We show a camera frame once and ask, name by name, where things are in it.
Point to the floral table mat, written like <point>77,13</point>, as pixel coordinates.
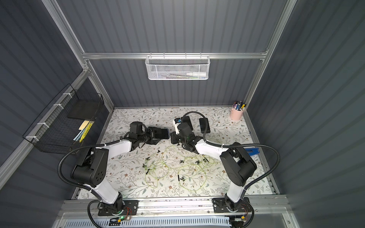
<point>126,172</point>

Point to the white marker in basket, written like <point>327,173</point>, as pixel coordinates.
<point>196,75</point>

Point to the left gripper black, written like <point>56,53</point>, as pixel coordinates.
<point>151,135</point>

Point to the blue object at mat edge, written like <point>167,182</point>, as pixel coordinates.
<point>252,151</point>

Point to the black wire wall basket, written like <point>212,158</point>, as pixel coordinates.
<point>53,132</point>

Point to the black notebook in basket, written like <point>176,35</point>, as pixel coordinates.
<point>84,110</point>

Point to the pink pen cup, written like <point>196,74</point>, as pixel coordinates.
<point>237,110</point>

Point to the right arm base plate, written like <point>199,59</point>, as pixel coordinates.
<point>225,205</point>

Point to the green wired earphones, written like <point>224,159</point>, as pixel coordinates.
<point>162,166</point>
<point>198,172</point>

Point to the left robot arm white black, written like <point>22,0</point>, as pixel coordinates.
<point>90,171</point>

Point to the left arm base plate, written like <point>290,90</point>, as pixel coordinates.
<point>122,208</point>

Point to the yellow sticky notes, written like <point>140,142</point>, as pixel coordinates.
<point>84,124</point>

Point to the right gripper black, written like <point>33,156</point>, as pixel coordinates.
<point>177,137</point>

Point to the white wire mesh basket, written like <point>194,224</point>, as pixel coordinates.
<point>175,67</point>

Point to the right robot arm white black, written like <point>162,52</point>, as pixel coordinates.
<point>236,161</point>

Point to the black smartphone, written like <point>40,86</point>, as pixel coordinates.
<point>204,125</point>
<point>186,119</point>
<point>161,133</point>

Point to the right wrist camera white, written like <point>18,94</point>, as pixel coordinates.
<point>176,123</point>

